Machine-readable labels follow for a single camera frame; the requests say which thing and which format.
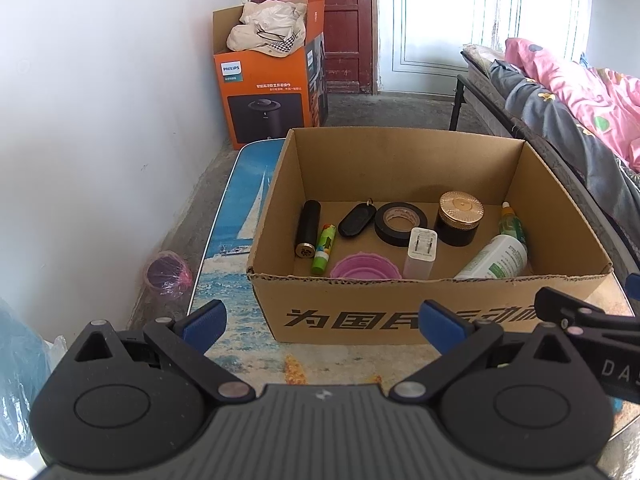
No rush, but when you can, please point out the grey cartoon blanket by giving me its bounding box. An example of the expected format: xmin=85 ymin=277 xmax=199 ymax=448
xmin=487 ymin=59 xmax=640 ymax=258

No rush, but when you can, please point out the small green dropper bottle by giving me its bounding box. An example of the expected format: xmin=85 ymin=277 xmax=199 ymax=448
xmin=500 ymin=201 xmax=529 ymax=247

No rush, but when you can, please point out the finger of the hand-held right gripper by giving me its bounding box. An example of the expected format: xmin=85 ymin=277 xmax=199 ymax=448
xmin=534 ymin=286 xmax=640 ymax=347

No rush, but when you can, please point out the white bottle with green label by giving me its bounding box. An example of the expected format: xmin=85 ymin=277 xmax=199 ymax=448
xmin=454 ymin=235 xmax=529 ymax=280

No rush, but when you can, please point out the dark red wooden door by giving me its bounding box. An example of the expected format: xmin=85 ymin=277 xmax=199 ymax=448
xmin=245 ymin=0 xmax=379 ymax=95

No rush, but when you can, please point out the black cylinder with gold end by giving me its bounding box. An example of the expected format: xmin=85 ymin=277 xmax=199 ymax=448
xmin=294 ymin=200 xmax=322 ymax=260

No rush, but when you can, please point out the brown cardboard box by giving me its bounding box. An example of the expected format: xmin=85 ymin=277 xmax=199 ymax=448
xmin=246 ymin=126 xmax=615 ymax=345

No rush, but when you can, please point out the pink collapsible cup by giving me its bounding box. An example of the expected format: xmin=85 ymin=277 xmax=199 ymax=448
xmin=329 ymin=254 xmax=404 ymax=280

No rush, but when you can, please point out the pink printed quilt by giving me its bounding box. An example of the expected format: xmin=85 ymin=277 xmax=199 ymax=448
xmin=505 ymin=37 xmax=640 ymax=174

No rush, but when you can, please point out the black tape roll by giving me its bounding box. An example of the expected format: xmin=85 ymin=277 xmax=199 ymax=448
xmin=374 ymin=202 xmax=429 ymax=247

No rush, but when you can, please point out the green glue stick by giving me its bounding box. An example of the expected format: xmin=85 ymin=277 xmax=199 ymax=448
xmin=311 ymin=223 xmax=337 ymax=275

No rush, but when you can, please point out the black key fob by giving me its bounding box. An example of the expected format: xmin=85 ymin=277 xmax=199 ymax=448
xmin=338 ymin=198 xmax=377 ymax=239

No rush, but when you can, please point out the small bin with pink bag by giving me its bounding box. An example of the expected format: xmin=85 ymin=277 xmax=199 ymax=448
xmin=146 ymin=251 xmax=194 ymax=304

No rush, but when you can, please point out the beige clothes pile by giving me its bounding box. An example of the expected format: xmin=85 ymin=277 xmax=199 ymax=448
xmin=226 ymin=0 xmax=308 ymax=56

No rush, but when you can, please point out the black jar with gold lid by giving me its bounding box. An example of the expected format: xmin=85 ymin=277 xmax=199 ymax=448
xmin=434 ymin=191 xmax=485 ymax=247

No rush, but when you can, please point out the white panel door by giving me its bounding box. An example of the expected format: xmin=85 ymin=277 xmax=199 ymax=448
xmin=372 ymin=0 xmax=591 ymax=94

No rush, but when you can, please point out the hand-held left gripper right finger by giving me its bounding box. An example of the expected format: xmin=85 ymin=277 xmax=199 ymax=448
xmin=389 ymin=300 xmax=576 ymax=405

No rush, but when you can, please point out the white charger plug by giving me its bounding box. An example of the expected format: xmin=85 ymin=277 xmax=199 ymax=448
xmin=403 ymin=227 xmax=439 ymax=281

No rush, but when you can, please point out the orange appliance carton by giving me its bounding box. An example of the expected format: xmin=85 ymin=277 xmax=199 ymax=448
xmin=212 ymin=0 xmax=329 ymax=151

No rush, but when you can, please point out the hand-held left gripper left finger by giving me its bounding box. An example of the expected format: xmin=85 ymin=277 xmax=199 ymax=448
xmin=75 ymin=299 xmax=257 ymax=405

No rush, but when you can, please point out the blue plastic bag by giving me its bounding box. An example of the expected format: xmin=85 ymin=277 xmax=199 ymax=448
xmin=0 ymin=300 xmax=67 ymax=461

